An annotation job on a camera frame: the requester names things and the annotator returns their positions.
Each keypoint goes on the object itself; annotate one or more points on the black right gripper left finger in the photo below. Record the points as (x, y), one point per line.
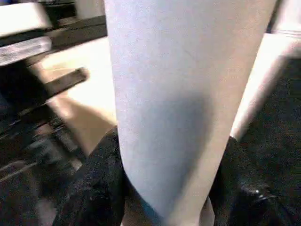
(98, 188)

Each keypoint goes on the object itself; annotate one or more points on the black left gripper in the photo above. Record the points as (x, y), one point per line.
(21, 70)

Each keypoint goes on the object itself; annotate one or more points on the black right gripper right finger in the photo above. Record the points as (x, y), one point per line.
(254, 195)

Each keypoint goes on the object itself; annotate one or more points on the white plastic table leg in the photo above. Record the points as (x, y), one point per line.
(176, 94)

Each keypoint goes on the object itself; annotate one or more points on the black table mat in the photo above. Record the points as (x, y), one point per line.
(270, 117)

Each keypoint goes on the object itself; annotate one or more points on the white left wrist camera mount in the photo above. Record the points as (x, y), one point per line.
(21, 16)

